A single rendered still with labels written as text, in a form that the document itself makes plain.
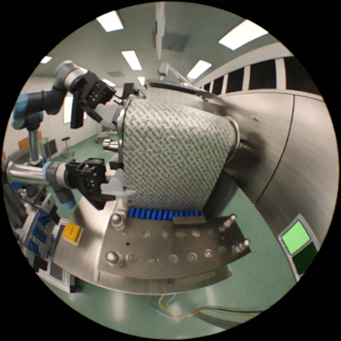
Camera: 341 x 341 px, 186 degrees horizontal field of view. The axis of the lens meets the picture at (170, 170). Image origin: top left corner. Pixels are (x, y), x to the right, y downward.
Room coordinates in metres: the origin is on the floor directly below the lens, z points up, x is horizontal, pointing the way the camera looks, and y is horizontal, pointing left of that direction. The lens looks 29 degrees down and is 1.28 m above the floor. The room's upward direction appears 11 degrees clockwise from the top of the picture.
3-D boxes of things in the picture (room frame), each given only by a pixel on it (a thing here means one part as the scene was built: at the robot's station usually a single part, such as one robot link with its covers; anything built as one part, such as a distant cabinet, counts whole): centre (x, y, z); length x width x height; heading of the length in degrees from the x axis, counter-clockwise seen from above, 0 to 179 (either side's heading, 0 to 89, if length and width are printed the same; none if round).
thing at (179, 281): (0.01, -0.11, 0.96); 0.10 x 0.03 x 0.11; 101
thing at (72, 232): (0.04, 0.32, 0.91); 0.07 x 0.07 x 0.02; 11
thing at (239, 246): (0.08, -0.24, 1.05); 0.04 x 0.04 x 0.04
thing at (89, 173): (0.16, 0.22, 1.12); 0.12 x 0.08 x 0.09; 101
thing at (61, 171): (0.15, 0.30, 1.11); 0.08 x 0.05 x 0.08; 11
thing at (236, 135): (0.29, -0.13, 1.25); 0.15 x 0.01 x 0.15; 11
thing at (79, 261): (1.17, 0.27, 0.88); 2.52 x 0.66 x 0.04; 11
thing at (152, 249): (0.10, -0.07, 1.00); 0.40 x 0.16 x 0.06; 101
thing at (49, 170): (0.13, 0.38, 1.11); 0.11 x 0.08 x 0.09; 101
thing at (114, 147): (0.27, 0.17, 1.05); 0.06 x 0.05 x 0.31; 101
